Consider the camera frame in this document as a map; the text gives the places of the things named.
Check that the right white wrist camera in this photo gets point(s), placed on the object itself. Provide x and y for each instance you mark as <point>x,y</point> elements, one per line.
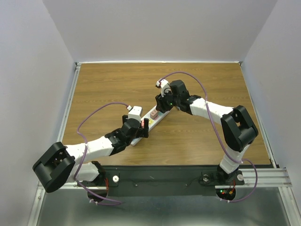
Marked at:
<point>164,86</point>

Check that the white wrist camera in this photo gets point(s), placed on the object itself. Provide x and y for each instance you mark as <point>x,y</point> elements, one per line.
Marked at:
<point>164,86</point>
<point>135,113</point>

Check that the mauve brown plug adapter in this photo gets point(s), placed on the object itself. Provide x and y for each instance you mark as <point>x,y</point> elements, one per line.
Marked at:
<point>154,114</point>

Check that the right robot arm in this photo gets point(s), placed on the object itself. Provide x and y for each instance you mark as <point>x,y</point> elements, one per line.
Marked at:
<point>238,128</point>

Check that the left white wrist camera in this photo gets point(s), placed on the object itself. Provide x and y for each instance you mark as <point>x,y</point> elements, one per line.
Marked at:
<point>135,113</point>

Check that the aluminium frame rail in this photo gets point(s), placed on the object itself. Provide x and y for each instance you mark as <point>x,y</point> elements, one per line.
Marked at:
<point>161,145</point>

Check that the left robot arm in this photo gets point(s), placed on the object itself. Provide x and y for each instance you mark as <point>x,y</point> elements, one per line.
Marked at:
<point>62,164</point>

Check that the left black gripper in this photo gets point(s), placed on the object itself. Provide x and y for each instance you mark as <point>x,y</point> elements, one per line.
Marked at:
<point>143,132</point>

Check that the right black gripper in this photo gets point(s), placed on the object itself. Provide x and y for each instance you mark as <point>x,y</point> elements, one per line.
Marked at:
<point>161,106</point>

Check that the white power strip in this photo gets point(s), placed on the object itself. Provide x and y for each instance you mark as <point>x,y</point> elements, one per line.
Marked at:
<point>154,122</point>

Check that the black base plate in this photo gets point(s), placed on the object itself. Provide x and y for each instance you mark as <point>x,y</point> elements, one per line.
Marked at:
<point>126,181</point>

